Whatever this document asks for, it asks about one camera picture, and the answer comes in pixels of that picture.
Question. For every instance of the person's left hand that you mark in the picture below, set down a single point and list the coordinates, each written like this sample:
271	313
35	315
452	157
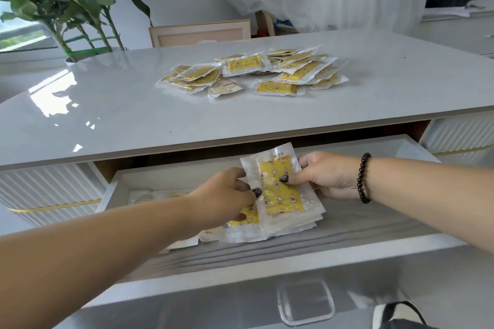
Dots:
220	201

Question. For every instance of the person's right hand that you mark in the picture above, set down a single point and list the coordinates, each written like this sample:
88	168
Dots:
332	176

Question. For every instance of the white drawer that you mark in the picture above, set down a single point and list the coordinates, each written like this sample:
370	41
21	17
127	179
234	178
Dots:
193	301

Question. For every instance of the pile of yellow packets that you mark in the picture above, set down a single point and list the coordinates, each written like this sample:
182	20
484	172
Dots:
243	64

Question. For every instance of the person's left forearm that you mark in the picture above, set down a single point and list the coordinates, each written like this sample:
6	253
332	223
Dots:
96	255

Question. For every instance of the person's right forearm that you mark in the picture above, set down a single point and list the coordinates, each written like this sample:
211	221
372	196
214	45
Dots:
432	197

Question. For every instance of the person's right shoe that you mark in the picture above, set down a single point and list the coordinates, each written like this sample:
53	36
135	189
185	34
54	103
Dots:
401	321

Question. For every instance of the yellow tape strip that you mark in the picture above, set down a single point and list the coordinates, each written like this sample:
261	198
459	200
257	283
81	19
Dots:
463	150
58	206

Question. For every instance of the red and black box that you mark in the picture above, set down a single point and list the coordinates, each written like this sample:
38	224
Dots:
261	33

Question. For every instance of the brown cardboard box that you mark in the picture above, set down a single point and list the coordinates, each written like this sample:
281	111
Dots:
266	22

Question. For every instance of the white side cabinet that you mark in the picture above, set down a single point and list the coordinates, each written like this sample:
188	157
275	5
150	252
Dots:
455	32

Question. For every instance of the white plant pot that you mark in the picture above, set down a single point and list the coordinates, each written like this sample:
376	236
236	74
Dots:
68	62

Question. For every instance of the small white framed window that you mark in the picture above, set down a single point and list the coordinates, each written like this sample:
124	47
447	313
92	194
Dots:
23	37

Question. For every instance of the wooden picture frame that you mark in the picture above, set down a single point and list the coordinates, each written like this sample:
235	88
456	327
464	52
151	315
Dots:
193	35

